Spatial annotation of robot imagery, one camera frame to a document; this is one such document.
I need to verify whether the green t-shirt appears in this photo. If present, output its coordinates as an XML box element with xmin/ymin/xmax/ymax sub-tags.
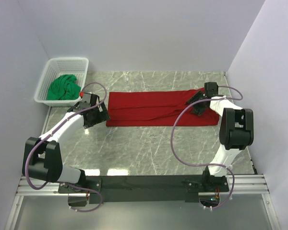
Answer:
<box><xmin>47</xmin><ymin>74</ymin><xmax>81</xmax><ymax>101</ymax></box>

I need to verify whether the red t-shirt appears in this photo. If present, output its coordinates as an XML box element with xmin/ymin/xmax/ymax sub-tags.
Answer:
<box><xmin>105</xmin><ymin>88</ymin><xmax>220</xmax><ymax>127</ymax></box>

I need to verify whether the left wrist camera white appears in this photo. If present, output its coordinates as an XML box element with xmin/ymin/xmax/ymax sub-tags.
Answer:
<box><xmin>79</xmin><ymin>92</ymin><xmax>91</xmax><ymax>98</ymax></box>

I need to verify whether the white plastic laundry basket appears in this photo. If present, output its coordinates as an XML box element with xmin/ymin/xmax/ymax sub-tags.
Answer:
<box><xmin>34</xmin><ymin>57</ymin><xmax>89</xmax><ymax>107</ymax></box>

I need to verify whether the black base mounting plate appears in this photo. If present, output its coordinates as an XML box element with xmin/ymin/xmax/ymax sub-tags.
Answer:
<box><xmin>58</xmin><ymin>174</ymin><xmax>230</xmax><ymax>206</ymax></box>

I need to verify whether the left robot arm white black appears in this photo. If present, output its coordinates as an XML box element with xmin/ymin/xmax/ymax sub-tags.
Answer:
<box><xmin>22</xmin><ymin>92</ymin><xmax>110</xmax><ymax>193</ymax></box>

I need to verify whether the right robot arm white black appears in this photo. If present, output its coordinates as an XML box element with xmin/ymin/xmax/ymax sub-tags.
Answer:
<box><xmin>186</xmin><ymin>82</ymin><xmax>254</xmax><ymax>191</ymax></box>

